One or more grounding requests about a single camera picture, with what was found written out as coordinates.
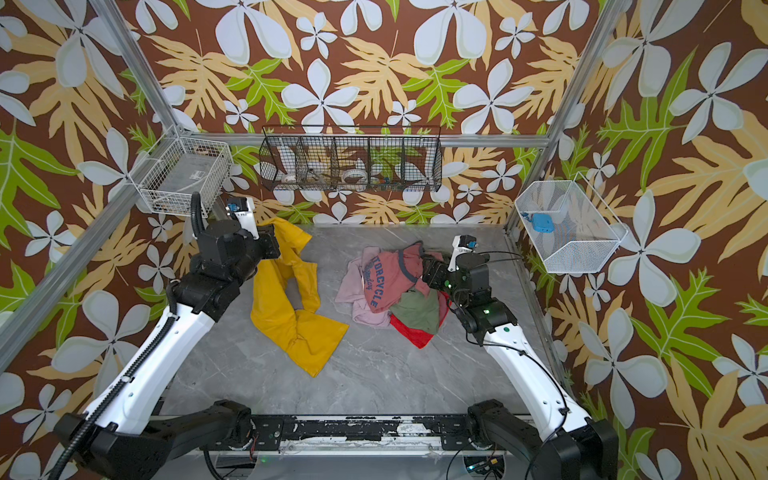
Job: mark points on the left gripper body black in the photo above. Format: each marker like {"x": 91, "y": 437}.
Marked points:
{"x": 264, "y": 249}

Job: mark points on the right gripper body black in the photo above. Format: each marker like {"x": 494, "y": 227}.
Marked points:
{"x": 432, "y": 271}

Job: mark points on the yellow cloth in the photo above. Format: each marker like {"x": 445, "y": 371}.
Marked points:
{"x": 286, "y": 302}

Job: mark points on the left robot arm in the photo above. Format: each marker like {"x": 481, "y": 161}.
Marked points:
{"x": 116, "y": 436}

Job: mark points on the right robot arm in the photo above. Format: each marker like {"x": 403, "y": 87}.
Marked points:
{"x": 562, "y": 440}

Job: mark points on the olive green cloth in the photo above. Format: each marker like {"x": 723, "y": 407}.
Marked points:
{"x": 418, "y": 311}

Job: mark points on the red cloth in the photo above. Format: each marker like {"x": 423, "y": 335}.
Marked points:
{"x": 419, "y": 338}

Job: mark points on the light pink cloth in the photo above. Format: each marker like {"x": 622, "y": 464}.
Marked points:
{"x": 351, "y": 292}

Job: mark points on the pink-red printed t-shirt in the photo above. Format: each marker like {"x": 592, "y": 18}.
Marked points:
{"x": 390, "y": 274}

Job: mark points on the blue object in basket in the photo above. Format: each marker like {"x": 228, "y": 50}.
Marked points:
{"x": 540, "y": 222}

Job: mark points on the white mesh basket right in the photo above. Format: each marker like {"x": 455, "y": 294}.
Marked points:
{"x": 587, "y": 230}

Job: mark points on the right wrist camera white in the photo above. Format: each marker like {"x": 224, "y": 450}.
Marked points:
{"x": 461, "y": 244}

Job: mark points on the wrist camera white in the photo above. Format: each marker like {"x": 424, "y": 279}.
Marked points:
{"x": 461, "y": 244}
{"x": 242, "y": 209}

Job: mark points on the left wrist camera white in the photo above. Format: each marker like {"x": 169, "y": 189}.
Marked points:
{"x": 242, "y": 209}

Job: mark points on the white wire basket left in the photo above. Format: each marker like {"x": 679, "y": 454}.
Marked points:
{"x": 176, "y": 167}

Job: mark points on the black wire basket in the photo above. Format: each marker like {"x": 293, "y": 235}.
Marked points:
{"x": 350, "y": 157}

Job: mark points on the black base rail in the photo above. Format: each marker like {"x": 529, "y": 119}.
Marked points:
{"x": 412, "y": 432}

